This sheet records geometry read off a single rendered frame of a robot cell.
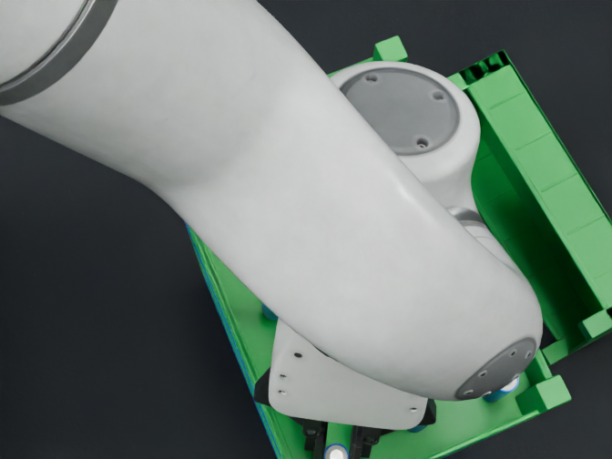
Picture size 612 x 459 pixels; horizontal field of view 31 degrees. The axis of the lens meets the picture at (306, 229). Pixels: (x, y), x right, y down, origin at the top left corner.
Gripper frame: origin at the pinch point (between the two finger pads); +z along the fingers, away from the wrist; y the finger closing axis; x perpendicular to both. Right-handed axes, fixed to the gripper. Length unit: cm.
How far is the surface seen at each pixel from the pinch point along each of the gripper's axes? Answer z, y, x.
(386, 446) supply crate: 6.3, -3.9, -3.4
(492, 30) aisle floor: 20, -14, -70
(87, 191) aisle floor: 31, 31, -46
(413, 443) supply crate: 6.0, -5.9, -3.9
